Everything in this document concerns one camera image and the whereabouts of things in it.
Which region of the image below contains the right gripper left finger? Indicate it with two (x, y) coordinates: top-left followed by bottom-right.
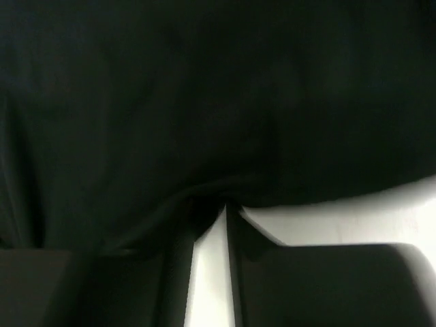
(1, 202), (194, 326)

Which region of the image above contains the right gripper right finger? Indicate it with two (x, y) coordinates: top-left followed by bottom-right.
(226, 206), (435, 326)

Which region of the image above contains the black tank top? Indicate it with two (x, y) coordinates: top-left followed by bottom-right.
(1, 1), (435, 253)

